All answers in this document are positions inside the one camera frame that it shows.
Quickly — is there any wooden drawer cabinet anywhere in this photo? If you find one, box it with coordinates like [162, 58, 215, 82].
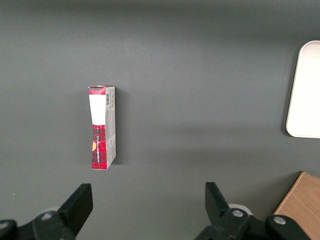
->
[272, 171, 320, 240]

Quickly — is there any red plaid cardboard box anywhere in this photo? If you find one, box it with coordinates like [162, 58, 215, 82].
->
[87, 84, 117, 171]

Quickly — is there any cream rectangular tray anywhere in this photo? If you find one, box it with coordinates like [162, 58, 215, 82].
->
[285, 40, 320, 139]

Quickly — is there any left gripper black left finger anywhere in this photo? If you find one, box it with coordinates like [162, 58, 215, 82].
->
[0, 183, 94, 240]

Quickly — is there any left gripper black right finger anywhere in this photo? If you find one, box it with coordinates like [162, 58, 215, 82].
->
[193, 181, 311, 240]

